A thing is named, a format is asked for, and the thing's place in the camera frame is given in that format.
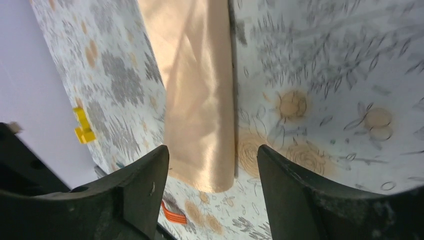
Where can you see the orange plastic fork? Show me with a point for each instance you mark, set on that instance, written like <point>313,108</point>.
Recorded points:
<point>172,216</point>

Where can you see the floral patterned tablecloth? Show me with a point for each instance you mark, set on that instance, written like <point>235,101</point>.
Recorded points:
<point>336,86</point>

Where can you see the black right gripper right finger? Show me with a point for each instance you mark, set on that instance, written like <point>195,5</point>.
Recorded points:
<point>303,205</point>

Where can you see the orange cloth napkin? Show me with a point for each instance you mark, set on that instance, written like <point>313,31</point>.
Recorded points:
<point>191,43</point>

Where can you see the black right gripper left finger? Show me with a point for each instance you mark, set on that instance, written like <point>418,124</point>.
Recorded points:
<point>123,205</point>

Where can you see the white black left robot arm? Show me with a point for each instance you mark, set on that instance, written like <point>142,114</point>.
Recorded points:
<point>21,171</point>

